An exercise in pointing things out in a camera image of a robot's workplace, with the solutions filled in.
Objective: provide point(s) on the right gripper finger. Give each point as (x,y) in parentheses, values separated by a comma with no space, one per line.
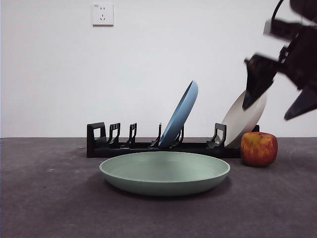
(258,77)
(304,104)

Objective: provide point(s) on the red yellow apple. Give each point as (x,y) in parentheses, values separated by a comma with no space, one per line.
(258,150)

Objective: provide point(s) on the green plate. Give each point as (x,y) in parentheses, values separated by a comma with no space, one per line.
(163,183)

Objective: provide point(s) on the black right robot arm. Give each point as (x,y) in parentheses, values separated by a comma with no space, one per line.
(304,52)

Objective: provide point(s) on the beige plate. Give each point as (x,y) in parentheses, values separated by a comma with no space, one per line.
(237,124)

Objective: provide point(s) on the blue plate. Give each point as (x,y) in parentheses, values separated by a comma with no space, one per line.
(179,116)

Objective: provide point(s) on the black plate rack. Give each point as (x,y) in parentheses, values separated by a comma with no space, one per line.
(138,151)

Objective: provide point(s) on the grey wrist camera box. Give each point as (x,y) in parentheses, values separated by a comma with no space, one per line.
(281,27)

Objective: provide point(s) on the white wall socket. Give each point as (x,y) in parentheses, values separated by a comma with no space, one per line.
(102,15)

